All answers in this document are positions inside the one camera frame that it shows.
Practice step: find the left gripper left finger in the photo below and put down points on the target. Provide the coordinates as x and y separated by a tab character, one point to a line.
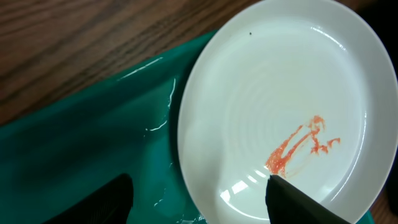
111	203

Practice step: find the white plate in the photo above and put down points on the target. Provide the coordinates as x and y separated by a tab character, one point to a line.
302	89

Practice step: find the teal plastic tray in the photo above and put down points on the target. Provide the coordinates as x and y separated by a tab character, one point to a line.
123	126

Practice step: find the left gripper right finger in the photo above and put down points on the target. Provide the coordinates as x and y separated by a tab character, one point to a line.
286	204

